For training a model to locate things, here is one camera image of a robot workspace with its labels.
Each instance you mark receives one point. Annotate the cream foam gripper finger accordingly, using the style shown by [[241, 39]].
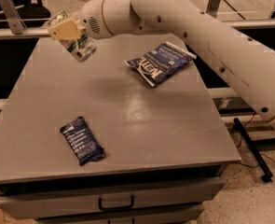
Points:
[[67, 29]]

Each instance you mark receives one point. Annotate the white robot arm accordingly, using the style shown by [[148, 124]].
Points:
[[246, 65]]

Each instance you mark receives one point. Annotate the dark blue snack packet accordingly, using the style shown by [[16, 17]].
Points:
[[82, 141]]

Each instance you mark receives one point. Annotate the blue Kettle chips bag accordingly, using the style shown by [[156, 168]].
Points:
[[161, 62]]

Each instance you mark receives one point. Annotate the grey cabinet drawer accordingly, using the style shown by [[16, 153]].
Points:
[[154, 215], [111, 198]]

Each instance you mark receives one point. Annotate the lower grey cabinet drawer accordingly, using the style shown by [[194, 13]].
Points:
[[154, 215]]

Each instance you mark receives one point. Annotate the black floor bar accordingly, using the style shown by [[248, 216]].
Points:
[[266, 177]]

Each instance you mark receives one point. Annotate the left metal rail bracket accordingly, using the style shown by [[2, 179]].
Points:
[[14, 21]]

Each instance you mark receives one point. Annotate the metal rail bracket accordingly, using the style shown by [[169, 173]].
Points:
[[14, 21], [212, 7]]

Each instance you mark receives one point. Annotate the right metal rail bracket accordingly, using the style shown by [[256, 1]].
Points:
[[212, 7]]

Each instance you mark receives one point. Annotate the black drawer handle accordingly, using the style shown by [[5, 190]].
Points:
[[116, 204]]

